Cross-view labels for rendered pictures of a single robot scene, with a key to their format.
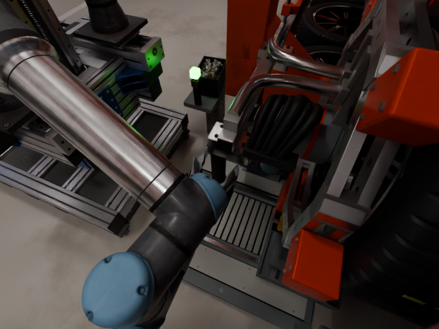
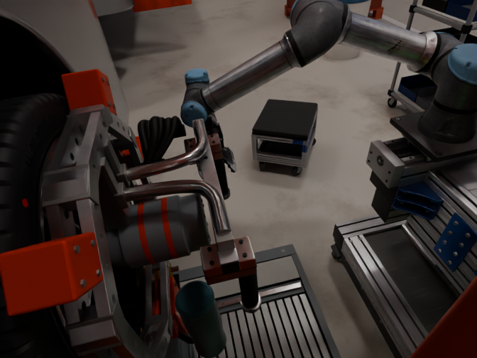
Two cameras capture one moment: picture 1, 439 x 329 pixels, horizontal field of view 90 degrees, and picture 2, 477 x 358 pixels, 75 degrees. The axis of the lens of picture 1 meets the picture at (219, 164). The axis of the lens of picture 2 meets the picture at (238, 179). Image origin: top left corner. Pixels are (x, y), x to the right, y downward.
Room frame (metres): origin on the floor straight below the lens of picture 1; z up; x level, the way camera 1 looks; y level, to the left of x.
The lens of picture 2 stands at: (0.88, -0.28, 1.39)
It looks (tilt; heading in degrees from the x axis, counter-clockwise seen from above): 42 degrees down; 149
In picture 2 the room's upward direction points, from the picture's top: 7 degrees counter-clockwise
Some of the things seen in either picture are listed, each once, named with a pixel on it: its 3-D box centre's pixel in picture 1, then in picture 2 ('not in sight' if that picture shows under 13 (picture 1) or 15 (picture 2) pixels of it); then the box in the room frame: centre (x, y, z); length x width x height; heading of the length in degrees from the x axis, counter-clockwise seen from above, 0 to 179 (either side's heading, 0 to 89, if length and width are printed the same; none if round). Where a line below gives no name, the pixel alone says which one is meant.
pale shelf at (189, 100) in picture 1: (212, 85); not in sight; (1.12, 0.04, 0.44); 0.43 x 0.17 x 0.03; 157
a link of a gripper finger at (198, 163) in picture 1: (196, 165); (229, 156); (0.27, 0.05, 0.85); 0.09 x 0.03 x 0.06; 177
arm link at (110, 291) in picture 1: (139, 278); (198, 90); (0.03, 0.10, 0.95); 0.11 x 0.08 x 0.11; 145
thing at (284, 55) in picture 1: (313, 34); (165, 200); (0.50, -0.21, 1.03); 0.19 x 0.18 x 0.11; 67
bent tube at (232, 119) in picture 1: (294, 89); (161, 136); (0.31, -0.13, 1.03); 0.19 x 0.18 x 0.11; 67
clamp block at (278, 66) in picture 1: (275, 55); (228, 259); (0.59, -0.16, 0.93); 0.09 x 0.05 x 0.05; 67
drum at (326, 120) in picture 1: (302, 129); (160, 229); (0.39, -0.21, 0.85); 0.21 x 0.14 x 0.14; 67
